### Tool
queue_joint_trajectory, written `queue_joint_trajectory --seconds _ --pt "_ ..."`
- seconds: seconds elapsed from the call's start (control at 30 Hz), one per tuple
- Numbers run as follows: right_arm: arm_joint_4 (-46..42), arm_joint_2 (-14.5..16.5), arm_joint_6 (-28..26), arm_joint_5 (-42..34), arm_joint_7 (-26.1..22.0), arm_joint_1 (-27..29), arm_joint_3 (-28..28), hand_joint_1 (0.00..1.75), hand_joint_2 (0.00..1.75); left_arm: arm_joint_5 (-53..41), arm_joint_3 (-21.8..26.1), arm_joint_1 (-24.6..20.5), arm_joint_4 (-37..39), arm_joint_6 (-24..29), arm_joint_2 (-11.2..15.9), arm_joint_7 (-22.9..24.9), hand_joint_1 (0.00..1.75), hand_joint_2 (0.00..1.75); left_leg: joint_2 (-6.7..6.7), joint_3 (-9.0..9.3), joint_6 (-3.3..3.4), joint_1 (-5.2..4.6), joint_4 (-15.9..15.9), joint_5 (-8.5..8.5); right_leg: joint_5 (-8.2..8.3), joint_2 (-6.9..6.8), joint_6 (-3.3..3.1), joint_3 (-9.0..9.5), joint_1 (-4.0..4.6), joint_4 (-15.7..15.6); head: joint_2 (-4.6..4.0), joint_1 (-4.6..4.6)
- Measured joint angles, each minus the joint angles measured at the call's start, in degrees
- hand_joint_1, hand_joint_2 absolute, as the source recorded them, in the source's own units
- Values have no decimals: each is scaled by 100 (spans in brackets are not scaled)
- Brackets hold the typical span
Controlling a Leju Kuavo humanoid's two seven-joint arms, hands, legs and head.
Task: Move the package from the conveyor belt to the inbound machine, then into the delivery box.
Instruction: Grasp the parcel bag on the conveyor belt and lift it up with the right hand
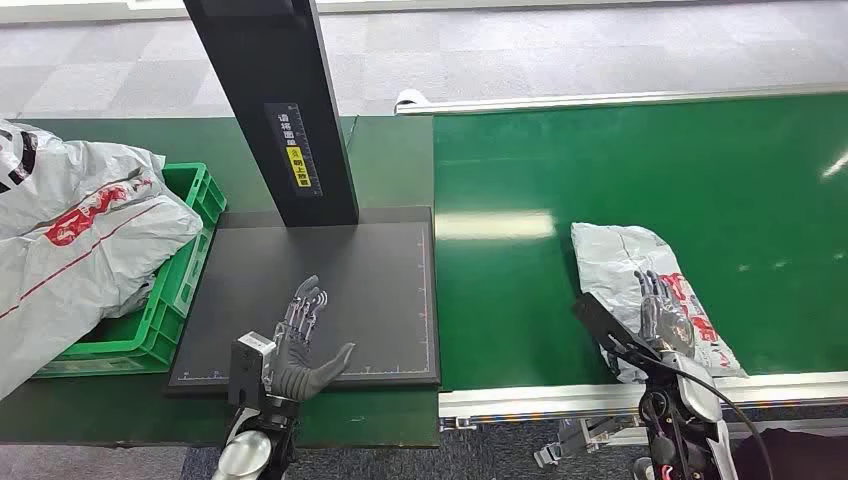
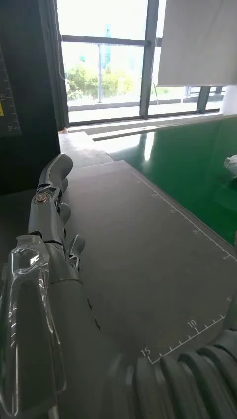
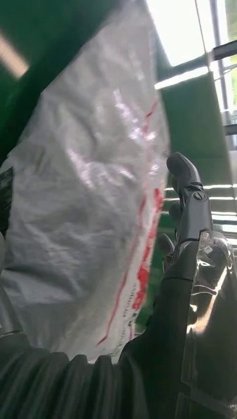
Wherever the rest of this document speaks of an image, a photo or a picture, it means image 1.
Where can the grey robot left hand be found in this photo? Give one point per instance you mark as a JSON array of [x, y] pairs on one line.
[[295, 371]]

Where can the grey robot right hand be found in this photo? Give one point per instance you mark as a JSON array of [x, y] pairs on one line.
[[666, 324]]

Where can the small grey red-print package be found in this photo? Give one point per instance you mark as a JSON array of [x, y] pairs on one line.
[[609, 265]]

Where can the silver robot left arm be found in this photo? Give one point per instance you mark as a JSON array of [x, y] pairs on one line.
[[246, 454]]

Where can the green conveyor belt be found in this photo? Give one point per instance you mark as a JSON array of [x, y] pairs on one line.
[[662, 172]]

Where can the small metal conveyor clamp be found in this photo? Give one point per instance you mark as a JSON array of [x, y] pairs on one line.
[[457, 424]]

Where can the white conveyor roller end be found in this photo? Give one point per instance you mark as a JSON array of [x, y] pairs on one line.
[[411, 99]]

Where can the black scanner platform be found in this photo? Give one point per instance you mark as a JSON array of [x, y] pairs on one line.
[[371, 291]]

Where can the green plastic crate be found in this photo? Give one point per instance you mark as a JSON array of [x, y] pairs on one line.
[[166, 311]]

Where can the black cloth object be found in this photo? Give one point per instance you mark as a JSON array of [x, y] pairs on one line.
[[802, 457]]

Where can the black yellow column label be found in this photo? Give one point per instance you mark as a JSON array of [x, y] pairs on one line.
[[295, 149]]

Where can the black scanner column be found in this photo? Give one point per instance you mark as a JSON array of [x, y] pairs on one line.
[[265, 60]]

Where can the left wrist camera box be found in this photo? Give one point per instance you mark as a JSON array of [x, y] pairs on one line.
[[246, 371]]

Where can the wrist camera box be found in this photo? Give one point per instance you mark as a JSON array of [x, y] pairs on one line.
[[609, 324], [246, 371]]

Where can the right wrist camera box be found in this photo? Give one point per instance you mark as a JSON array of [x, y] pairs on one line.
[[609, 324]]

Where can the large metal conveyor bracket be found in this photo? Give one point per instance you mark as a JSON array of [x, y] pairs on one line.
[[576, 440]]

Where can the wide aluminium conveyor rail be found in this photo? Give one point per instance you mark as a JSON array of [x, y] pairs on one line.
[[530, 401]]

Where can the thin aluminium conveyor rail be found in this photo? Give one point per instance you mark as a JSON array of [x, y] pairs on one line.
[[629, 99]]

